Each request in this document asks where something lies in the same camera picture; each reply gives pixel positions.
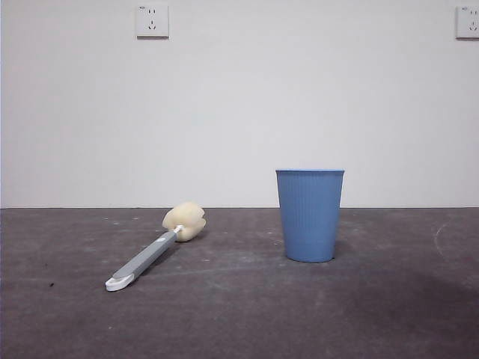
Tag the white wall socket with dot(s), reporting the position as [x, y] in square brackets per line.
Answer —
[467, 33]
[143, 22]

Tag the blue ribbed plastic cup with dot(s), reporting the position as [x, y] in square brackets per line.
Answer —
[310, 217]

